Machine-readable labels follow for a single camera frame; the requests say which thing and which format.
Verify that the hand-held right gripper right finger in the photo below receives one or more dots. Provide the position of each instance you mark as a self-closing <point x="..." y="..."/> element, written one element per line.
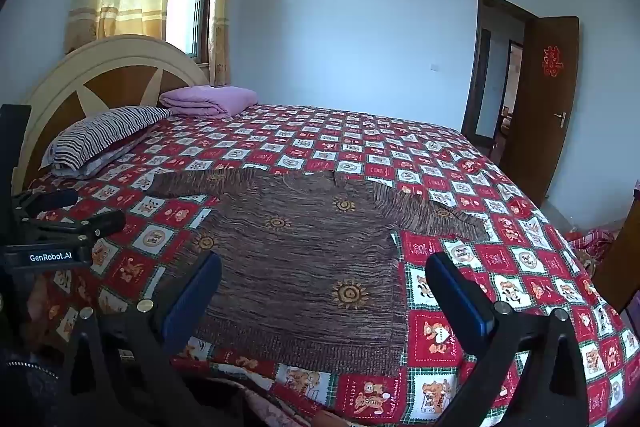
<point x="467" y="302"/>

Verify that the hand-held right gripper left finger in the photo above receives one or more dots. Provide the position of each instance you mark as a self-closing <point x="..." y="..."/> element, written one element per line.
<point x="192" y="304"/>

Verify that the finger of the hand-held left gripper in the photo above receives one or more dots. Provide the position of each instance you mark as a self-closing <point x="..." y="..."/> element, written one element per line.
<point x="50" y="200"/>
<point x="97" y="224"/>

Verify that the brown knitted sweater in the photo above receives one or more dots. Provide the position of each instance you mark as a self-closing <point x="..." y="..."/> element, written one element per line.
<point x="300" y="257"/>

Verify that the striped pillow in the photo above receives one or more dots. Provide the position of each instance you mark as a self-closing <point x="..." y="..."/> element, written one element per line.
<point x="100" y="132"/>

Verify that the red checkered printed bed sheet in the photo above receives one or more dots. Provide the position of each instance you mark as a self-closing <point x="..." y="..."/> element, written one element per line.
<point x="450" y="167"/>

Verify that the red checkered cloth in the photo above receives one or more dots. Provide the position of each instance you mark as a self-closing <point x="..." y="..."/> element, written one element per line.
<point x="595" y="247"/>

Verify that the cream and brown headboard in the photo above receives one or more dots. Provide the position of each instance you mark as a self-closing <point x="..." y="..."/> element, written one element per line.
<point x="125" y="79"/>

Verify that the brown wooden furniture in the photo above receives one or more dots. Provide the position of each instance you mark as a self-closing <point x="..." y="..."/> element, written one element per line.
<point x="622" y="257"/>

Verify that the folded pink blanket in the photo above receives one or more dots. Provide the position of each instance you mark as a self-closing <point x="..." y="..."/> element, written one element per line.
<point x="210" y="99"/>

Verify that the brown wooden door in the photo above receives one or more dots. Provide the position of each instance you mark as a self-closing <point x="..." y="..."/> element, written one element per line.
<point x="542" y="137"/>

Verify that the red paper door decoration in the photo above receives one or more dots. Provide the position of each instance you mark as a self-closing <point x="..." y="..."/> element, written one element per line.
<point x="552" y="61"/>

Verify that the dark wooden door frame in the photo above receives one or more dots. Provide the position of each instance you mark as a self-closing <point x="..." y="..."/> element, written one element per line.
<point x="472" y="82"/>

